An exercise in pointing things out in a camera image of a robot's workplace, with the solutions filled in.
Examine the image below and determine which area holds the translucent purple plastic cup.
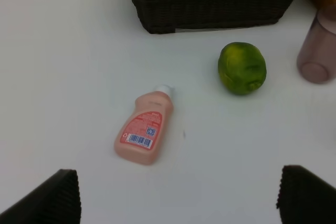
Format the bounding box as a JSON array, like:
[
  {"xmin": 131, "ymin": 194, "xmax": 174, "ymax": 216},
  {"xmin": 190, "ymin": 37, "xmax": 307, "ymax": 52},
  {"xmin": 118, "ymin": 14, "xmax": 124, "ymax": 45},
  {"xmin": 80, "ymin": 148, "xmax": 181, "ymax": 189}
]
[{"xmin": 297, "ymin": 4, "xmax": 335, "ymax": 83}]

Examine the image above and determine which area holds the green lime fruit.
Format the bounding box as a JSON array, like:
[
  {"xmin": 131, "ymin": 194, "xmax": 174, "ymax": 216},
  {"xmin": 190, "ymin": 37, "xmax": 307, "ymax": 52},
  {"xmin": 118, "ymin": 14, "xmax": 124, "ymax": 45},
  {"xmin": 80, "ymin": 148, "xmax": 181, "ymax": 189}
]
[{"xmin": 217, "ymin": 42, "xmax": 267, "ymax": 95}]

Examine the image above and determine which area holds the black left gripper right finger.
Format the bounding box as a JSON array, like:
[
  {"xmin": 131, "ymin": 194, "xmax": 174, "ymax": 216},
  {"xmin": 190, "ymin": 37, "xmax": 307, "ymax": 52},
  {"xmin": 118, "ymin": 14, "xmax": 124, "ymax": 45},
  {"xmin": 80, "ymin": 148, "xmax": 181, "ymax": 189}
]
[{"xmin": 276, "ymin": 165, "xmax": 335, "ymax": 223}]

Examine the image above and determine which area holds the pink lotion bottle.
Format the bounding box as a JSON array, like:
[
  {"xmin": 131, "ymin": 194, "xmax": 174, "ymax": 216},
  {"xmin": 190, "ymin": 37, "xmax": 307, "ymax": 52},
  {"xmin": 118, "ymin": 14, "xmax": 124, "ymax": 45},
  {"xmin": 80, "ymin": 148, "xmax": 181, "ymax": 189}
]
[{"xmin": 114, "ymin": 85, "xmax": 173, "ymax": 165}]

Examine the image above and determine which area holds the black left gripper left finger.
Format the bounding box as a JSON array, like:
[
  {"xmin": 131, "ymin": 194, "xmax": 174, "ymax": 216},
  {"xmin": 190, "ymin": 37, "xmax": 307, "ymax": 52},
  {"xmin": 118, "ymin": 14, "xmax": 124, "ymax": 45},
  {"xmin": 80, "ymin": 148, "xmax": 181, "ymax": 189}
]
[{"xmin": 1, "ymin": 169, "xmax": 81, "ymax": 224}]

